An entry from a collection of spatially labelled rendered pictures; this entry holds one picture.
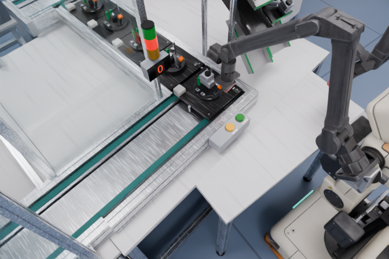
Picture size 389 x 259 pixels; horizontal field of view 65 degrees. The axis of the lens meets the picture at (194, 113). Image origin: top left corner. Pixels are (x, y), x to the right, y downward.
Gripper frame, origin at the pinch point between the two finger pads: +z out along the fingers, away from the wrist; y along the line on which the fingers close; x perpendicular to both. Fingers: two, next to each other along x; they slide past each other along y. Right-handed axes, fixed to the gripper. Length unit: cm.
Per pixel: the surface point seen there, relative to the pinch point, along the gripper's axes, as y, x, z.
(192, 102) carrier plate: 10.1, -11.2, 9.4
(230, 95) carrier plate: -5.2, -0.5, 9.0
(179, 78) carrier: 3.8, -26.5, 9.7
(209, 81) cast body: 0.9, -9.1, 0.4
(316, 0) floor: -238, -60, 106
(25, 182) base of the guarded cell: 87, -42, 21
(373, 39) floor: -218, 16, 105
